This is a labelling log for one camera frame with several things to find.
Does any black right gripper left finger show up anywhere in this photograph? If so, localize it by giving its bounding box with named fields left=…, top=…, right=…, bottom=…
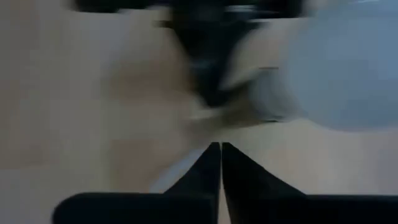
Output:
left=52, top=142, right=221, bottom=224

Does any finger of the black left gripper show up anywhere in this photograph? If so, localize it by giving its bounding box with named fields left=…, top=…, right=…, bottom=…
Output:
left=214, top=52, right=237, bottom=106
left=189, top=52, right=215, bottom=106

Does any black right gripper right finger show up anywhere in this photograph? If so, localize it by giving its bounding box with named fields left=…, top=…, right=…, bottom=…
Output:
left=221, top=142, right=398, bottom=224

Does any white light bulb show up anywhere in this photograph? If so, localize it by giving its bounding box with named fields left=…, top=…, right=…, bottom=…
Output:
left=248, top=0, right=398, bottom=131

